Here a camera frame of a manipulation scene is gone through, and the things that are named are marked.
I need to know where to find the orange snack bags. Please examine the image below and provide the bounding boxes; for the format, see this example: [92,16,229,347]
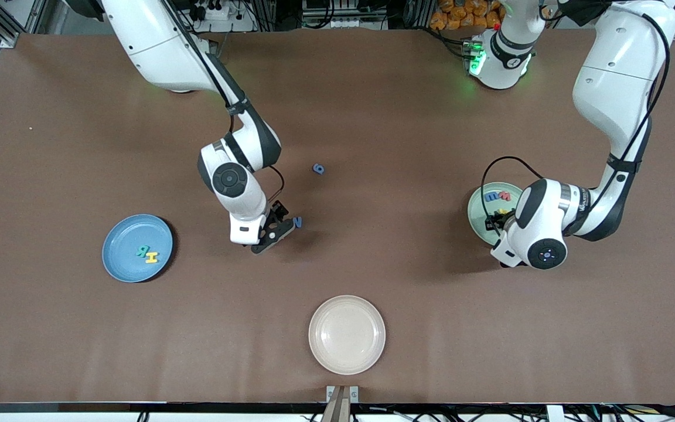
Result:
[430,0,505,31]

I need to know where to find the blue plate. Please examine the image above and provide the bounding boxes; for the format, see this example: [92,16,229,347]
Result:
[102,214,173,283]

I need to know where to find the beige plate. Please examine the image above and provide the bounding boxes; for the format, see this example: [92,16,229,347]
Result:
[308,295,386,376]

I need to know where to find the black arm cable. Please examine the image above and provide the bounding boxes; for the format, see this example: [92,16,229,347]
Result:
[480,11,672,235]
[159,0,285,207]

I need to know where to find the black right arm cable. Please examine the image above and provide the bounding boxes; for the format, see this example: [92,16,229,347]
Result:
[159,0,285,207]

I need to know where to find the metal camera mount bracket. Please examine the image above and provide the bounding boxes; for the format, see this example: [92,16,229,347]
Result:
[326,385,359,422]

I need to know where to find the green plate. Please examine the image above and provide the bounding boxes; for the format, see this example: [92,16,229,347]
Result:
[468,182,527,247]

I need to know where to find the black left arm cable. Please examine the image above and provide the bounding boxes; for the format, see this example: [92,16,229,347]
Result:
[480,11,672,235]

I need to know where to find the brown table cover sheet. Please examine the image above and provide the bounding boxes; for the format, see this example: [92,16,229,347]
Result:
[0,28,675,405]

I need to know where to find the white power strip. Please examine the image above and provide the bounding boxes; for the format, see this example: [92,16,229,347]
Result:
[196,2,233,19]

